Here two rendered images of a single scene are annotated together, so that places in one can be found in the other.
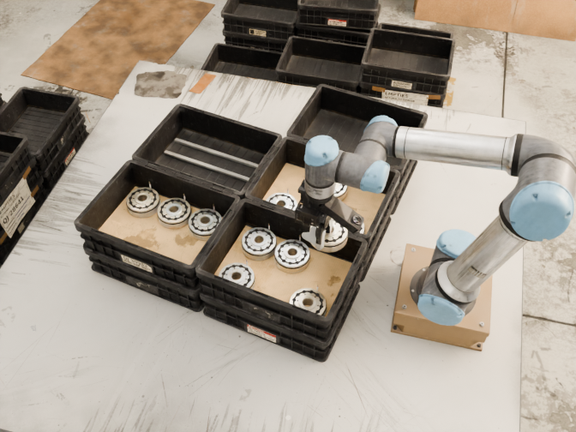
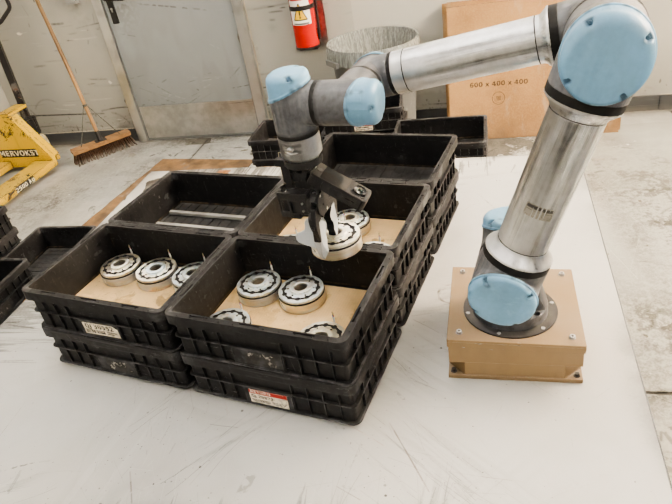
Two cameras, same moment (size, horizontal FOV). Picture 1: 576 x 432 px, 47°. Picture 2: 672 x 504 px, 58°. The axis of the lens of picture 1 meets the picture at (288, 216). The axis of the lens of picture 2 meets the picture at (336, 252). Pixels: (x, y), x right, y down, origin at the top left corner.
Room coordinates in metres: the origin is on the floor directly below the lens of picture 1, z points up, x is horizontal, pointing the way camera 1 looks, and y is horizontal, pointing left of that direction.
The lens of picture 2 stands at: (0.08, -0.16, 1.64)
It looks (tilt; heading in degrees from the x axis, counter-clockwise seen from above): 33 degrees down; 3
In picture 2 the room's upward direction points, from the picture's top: 10 degrees counter-clockwise
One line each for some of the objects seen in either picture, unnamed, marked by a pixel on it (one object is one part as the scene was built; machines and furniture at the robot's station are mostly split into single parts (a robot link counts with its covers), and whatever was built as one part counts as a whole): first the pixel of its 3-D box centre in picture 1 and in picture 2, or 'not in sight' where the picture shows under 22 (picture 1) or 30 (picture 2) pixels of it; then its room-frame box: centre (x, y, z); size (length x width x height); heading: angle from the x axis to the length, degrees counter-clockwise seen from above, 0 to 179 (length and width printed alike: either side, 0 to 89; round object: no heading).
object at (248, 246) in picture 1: (259, 241); (258, 283); (1.21, 0.09, 0.86); 0.10 x 0.10 x 0.01
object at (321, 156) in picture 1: (322, 161); (293, 102); (1.09, -0.08, 1.30); 0.09 x 0.08 x 0.11; 69
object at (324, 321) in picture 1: (282, 257); (282, 286); (1.10, 0.01, 0.92); 0.40 x 0.30 x 0.02; 66
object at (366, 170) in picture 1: (364, 168); (351, 99); (1.07, -0.18, 1.30); 0.11 x 0.11 x 0.08; 69
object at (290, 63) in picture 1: (321, 87); not in sight; (2.64, -0.16, 0.31); 0.40 x 0.30 x 0.34; 76
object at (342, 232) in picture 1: (328, 231); (335, 234); (1.13, -0.11, 1.01); 0.10 x 0.10 x 0.01
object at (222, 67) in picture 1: (244, 83); not in sight; (2.73, 0.22, 0.26); 0.40 x 0.30 x 0.23; 76
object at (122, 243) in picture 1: (159, 213); (130, 266); (1.27, 0.38, 0.92); 0.40 x 0.30 x 0.02; 66
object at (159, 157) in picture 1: (209, 160); (204, 218); (1.54, 0.26, 0.87); 0.40 x 0.30 x 0.11; 66
